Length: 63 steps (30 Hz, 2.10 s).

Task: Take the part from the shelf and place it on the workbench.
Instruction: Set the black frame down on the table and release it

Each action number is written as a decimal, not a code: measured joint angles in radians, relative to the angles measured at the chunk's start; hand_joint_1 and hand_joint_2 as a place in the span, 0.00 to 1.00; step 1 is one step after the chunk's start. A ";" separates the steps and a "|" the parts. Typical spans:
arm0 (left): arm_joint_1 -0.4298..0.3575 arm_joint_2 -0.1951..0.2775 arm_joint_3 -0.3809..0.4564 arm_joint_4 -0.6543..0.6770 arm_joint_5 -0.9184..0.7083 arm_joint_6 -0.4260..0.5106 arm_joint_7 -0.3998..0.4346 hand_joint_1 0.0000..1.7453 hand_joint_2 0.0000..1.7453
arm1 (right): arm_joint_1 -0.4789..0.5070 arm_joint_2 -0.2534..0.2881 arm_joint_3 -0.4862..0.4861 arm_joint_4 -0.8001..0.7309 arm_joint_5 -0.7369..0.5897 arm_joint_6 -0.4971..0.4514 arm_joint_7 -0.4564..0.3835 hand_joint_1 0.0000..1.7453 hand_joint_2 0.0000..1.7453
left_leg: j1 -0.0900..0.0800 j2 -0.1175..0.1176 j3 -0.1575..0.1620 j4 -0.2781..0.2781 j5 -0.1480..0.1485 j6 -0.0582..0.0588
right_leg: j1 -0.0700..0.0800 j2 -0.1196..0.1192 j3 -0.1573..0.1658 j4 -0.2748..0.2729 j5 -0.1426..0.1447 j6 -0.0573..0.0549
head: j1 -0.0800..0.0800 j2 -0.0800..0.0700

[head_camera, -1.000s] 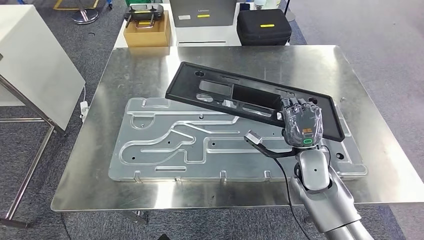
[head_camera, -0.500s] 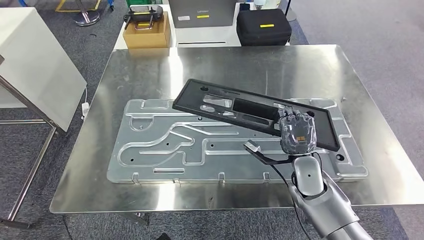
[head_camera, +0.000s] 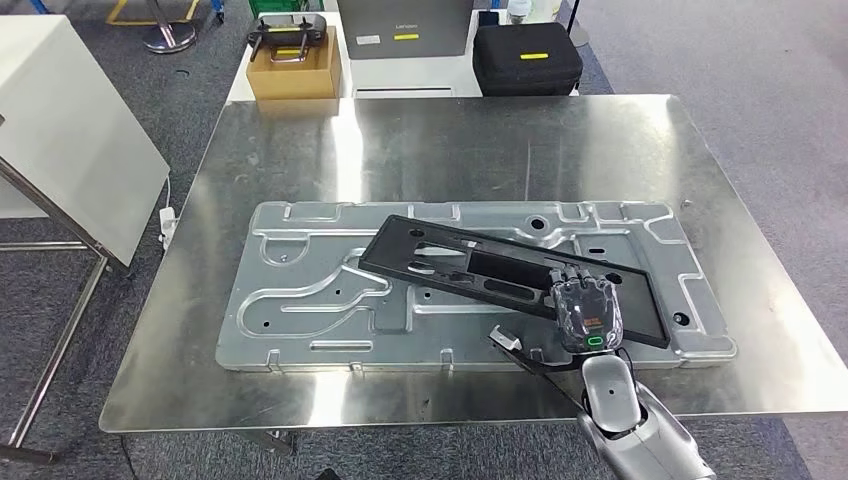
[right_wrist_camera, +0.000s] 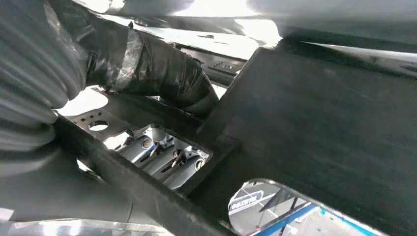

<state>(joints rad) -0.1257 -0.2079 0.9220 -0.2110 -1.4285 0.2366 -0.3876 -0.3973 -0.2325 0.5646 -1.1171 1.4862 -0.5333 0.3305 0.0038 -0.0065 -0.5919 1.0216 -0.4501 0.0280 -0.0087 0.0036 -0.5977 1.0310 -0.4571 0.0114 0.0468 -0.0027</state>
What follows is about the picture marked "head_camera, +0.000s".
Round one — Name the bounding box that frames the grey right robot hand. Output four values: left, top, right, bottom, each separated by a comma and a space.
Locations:
548, 264, 625, 357

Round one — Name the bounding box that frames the black plastic panel part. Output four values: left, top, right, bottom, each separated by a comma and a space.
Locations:
358, 213, 672, 350

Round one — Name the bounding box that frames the stainless steel workbench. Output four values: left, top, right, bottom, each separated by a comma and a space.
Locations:
99, 94, 848, 458

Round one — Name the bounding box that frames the black zip case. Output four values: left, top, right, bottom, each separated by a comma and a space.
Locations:
472, 21, 584, 99

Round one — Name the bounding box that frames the stamped metal plate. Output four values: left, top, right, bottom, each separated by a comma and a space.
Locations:
215, 200, 738, 374

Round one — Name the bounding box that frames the grey equipment box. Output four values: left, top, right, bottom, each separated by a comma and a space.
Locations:
336, 0, 475, 61

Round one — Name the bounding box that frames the brown cardboard box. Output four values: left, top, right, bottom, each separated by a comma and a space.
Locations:
246, 26, 344, 102

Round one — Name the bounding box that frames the black remote controller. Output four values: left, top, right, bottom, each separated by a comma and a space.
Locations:
246, 13, 329, 64

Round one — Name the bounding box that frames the white power strip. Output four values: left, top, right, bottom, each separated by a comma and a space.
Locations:
158, 206, 179, 252

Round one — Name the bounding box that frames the green plastic crate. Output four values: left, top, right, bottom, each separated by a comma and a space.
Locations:
248, 0, 326, 20

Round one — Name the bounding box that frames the chrome stanchion base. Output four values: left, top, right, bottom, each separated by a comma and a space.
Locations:
142, 0, 198, 54

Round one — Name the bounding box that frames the steel side table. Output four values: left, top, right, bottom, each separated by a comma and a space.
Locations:
0, 112, 130, 465

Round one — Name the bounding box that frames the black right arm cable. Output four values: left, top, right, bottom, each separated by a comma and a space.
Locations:
621, 356, 643, 407

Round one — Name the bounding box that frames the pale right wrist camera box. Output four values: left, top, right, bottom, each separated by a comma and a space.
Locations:
488, 324, 584, 378

